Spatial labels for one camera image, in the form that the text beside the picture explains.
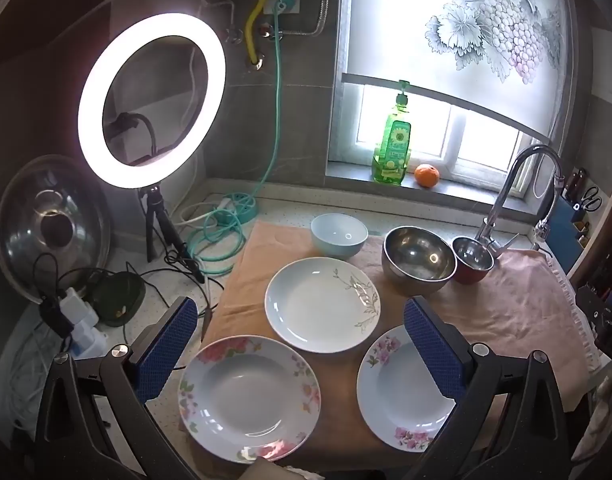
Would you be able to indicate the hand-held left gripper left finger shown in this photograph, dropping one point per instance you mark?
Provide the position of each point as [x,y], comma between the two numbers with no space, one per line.
[168,345]

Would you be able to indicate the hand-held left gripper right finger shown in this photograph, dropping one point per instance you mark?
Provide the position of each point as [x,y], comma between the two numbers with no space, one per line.
[431,355]

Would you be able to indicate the small pink floral plate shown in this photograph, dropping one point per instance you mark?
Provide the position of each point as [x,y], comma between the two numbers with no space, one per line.
[396,390]

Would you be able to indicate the large pink floral plate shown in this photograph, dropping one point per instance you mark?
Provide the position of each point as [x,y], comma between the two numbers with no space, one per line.
[235,400]

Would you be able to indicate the red steel bowl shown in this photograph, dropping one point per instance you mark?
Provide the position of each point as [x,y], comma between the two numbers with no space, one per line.
[471,272]

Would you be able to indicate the large stainless steel bowl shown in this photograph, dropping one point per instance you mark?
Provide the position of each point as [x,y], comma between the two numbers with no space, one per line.
[416,255]

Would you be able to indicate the white leaf pattern plate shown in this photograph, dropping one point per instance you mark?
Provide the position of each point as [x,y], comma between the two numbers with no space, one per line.
[311,305]

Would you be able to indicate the light blue ceramic bowl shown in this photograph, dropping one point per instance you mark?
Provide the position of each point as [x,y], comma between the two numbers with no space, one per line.
[336,245]

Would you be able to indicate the person's right hand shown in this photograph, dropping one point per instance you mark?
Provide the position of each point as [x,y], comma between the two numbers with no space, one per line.
[598,410]

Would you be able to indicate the dark green dish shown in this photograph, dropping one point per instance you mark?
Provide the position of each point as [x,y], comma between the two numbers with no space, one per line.
[120,290]

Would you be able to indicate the peach towel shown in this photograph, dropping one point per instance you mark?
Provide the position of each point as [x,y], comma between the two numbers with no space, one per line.
[511,310]

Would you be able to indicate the white charger adapters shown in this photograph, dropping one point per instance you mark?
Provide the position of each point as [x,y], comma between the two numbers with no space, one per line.
[80,310]

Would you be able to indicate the blue knife block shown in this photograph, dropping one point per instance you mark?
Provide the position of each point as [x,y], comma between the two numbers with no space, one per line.
[566,225]

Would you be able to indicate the flexible faucet sprayer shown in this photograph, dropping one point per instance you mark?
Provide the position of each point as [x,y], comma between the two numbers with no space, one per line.
[542,230]

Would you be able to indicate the black scissors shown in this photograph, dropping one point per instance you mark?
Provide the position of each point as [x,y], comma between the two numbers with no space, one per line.
[591,200]

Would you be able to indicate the teal round power strip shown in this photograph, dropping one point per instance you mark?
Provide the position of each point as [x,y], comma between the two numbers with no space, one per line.
[240,207]

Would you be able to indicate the orange fruit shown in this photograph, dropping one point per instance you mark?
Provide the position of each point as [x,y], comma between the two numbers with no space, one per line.
[427,176]

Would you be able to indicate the chrome faucet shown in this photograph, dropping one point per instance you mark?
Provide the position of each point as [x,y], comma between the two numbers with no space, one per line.
[531,152]

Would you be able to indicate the stainless steel pot lid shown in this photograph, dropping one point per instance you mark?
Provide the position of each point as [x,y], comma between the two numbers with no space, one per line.
[20,220]

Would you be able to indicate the green dish soap bottle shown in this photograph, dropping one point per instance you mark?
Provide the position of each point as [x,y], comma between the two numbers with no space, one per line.
[393,150]

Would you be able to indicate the white window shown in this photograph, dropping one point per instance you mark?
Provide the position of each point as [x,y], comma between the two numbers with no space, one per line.
[436,130]

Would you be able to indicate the grape print roller blind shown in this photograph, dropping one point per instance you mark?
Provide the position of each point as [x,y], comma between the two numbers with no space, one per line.
[411,10]

